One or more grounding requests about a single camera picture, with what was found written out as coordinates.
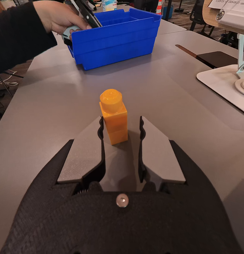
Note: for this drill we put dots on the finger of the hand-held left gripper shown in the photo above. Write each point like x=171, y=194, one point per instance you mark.
x=88, y=14

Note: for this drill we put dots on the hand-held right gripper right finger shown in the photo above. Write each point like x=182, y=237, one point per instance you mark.
x=161, y=158

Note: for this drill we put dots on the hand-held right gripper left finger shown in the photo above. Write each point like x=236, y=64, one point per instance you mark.
x=80, y=158

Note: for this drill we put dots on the blue plastic bin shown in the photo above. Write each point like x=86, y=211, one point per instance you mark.
x=114, y=43

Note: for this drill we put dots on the person's left forearm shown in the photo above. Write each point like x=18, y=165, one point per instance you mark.
x=18, y=37

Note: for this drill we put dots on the person's left hand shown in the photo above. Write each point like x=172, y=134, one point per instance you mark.
x=60, y=16

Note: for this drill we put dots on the blue white wipes canister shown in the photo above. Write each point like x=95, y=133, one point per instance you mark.
x=109, y=4

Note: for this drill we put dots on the orange traffic cone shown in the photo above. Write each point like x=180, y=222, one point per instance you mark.
x=159, y=6

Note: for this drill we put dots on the wooden document stand white base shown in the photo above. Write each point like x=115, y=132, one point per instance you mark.
x=221, y=85

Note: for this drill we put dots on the black office chair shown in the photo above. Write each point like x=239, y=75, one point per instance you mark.
x=198, y=14

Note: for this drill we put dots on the laminated instruction sheet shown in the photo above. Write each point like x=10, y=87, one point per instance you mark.
x=229, y=3

